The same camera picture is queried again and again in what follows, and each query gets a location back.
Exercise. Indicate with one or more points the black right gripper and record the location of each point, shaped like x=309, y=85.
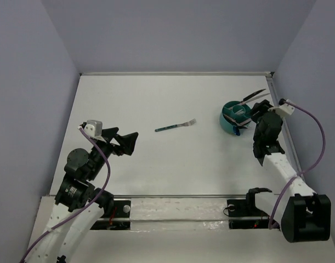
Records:
x=262, y=107

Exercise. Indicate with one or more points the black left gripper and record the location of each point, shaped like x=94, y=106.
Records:
x=112, y=140

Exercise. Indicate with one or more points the fork with pink handle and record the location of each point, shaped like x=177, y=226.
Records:
x=256, y=98

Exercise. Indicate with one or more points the knife with pink handle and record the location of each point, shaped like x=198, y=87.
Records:
x=252, y=95

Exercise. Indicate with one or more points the blue spoon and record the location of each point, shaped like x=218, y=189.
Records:
x=236, y=130

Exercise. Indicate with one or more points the fork with teal handle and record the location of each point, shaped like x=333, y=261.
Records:
x=186, y=124

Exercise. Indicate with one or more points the silver spoon pink handle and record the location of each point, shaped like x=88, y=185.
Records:
x=242, y=125

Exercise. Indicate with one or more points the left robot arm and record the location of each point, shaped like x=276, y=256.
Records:
x=81, y=198

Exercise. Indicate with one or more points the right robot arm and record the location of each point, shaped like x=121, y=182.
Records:
x=298, y=211

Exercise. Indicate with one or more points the teal round utensil holder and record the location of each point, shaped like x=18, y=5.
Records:
x=236, y=110

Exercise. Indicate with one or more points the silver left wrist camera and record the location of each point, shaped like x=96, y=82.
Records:
x=92, y=128

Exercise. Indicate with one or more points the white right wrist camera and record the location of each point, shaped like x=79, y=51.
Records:
x=284, y=108

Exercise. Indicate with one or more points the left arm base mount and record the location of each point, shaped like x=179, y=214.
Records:
x=118, y=218

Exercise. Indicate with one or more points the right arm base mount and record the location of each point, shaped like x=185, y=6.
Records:
x=243, y=214

